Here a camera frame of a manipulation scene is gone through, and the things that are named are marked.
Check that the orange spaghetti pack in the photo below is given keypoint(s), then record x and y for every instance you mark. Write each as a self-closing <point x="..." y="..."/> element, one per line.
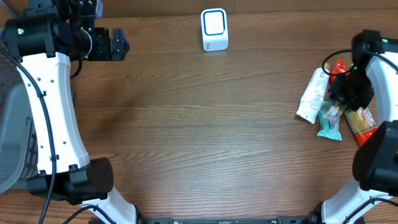
<point x="361" y="123"/>

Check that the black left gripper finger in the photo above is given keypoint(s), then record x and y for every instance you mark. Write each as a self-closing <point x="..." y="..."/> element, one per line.
<point x="119" y="53"/>
<point x="119" y="39"/>

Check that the brown cardboard backboard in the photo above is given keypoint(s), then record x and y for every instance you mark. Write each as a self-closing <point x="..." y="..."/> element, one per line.
<point x="131" y="8"/>

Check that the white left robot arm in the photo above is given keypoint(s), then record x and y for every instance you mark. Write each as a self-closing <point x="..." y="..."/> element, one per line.
<point x="42" y="43"/>

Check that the green yellow sachet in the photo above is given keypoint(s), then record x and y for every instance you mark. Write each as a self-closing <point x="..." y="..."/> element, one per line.
<point x="333" y="111"/>

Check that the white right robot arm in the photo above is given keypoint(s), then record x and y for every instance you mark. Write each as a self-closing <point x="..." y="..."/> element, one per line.
<point x="373" y="75"/>

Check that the white tube gold cap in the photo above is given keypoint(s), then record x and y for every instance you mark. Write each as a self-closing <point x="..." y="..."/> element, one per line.
<point x="313" y="96"/>

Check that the white barcode scanner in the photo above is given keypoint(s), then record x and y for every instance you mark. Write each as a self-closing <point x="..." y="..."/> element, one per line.
<point x="214" y="29"/>

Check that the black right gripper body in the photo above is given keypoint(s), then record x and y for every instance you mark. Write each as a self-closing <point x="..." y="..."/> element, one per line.
<point x="343" y="98"/>

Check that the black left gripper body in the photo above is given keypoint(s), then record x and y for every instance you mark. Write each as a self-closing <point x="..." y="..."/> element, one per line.
<point x="109" y="43"/>

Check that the grey plastic mesh basket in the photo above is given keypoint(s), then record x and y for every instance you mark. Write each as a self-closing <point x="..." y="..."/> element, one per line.
<point x="19" y="150"/>

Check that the teal wet wipes pack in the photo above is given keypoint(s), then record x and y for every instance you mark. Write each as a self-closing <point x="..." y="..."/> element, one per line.
<point x="327" y="129"/>

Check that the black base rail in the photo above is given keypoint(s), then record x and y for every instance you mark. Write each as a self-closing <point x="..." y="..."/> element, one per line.
<point x="278" y="220"/>

